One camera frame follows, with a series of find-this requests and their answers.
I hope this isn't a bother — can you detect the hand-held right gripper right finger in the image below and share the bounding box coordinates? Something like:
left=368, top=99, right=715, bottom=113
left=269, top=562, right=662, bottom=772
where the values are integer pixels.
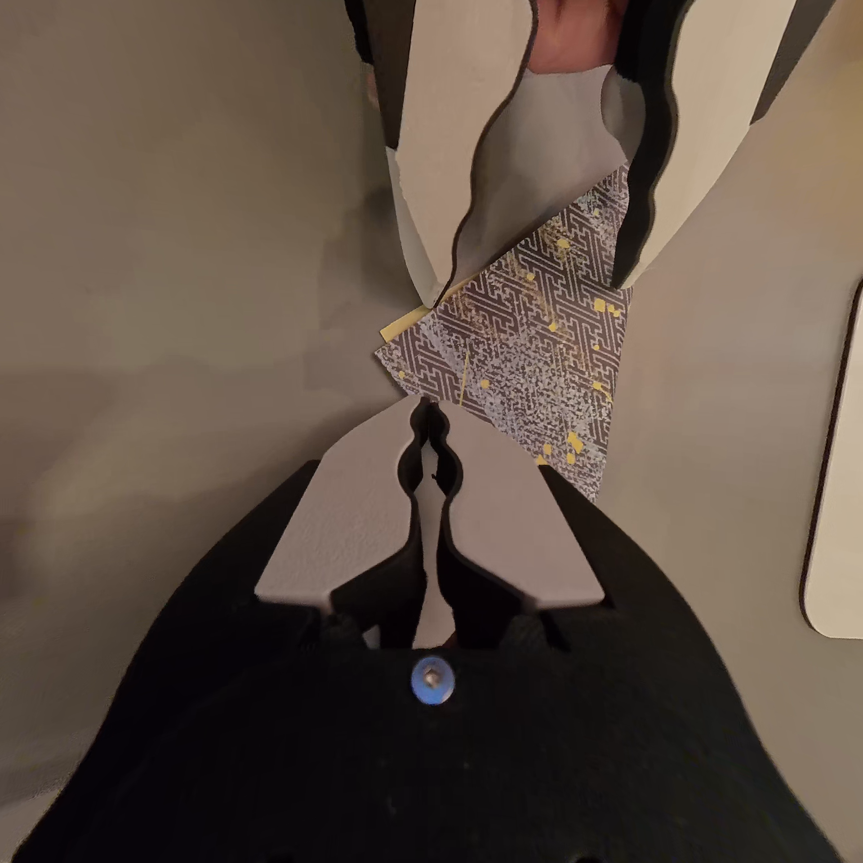
left=428, top=401, right=605, bottom=613

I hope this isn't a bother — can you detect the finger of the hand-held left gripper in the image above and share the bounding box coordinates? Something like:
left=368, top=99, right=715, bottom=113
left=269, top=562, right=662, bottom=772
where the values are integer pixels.
left=384, top=0, right=537, bottom=310
left=602, top=0, right=801, bottom=289

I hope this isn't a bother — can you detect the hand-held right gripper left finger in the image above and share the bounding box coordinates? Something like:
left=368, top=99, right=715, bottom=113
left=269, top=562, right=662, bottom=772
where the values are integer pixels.
left=255, top=396, right=434, bottom=616

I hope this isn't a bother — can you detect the patterned grey origami paper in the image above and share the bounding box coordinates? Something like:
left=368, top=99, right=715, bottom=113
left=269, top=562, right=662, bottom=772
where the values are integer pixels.
left=375, top=165, right=635, bottom=503

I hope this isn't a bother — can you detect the person's left hand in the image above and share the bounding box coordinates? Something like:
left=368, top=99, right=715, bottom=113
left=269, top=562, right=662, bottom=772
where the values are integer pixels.
left=529, top=0, right=624, bottom=74

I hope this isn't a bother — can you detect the white square coaster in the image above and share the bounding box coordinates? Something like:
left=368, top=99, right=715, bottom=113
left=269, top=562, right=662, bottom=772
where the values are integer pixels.
left=800, top=276, right=863, bottom=640

